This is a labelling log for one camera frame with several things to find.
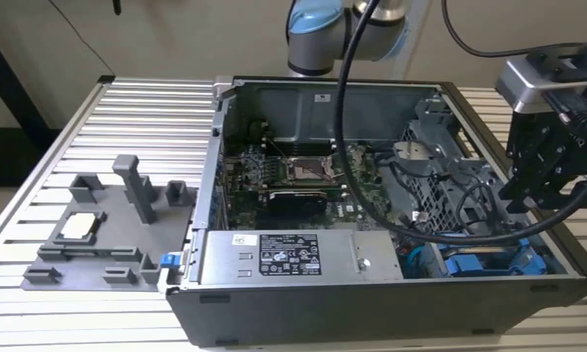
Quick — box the thin black wall cable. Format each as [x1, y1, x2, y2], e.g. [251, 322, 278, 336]
[47, 0, 116, 77]

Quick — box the dark furniture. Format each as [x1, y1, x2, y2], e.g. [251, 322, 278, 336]
[0, 21, 64, 188]

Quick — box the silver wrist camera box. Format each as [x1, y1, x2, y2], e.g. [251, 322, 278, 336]
[496, 54, 587, 115]

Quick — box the black graphics card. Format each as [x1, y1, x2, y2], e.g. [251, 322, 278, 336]
[258, 188, 347, 221]

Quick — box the blue plastic bay bracket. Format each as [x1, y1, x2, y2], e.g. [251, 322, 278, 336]
[445, 252, 549, 276]

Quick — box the grey parts rack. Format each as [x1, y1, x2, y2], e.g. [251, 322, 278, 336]
[22, 153, 201, 293]

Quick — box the green motherboard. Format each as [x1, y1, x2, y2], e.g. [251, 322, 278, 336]
[222, 142, 402, 232]

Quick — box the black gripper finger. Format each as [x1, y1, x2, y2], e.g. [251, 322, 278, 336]
[538, 177, 587, 210]
[498, 170, 549, 216]

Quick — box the black wire white connector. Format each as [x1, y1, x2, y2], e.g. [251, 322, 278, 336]
[400, 210, 432, 225]

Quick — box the CPU socket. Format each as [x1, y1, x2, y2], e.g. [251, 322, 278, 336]
[278, 155, 347, 183]

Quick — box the grey metal drive cage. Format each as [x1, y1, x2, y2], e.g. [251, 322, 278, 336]
[391, 98, 510, 235]

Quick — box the thin black camera cable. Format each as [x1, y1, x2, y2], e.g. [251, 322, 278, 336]
[441, 0, 586, 58]

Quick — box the hard disk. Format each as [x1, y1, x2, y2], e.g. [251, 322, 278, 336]
[433, 231, 545, 258]

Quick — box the black open PC case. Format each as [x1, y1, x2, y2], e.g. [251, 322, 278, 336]
[166, 75, 587, 348]

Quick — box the blue wire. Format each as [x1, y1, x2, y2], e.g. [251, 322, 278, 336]
[404, 243, 428, 274]

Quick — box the black disk wire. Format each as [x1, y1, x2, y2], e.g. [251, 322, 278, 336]
[440, 161, 498, 236]

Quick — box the silver CPU chip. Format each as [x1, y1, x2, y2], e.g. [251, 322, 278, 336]
[60, 213, 100, 238]

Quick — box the silver power supply unit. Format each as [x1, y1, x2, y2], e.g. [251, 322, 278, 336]
[198, 230, 406, 285]

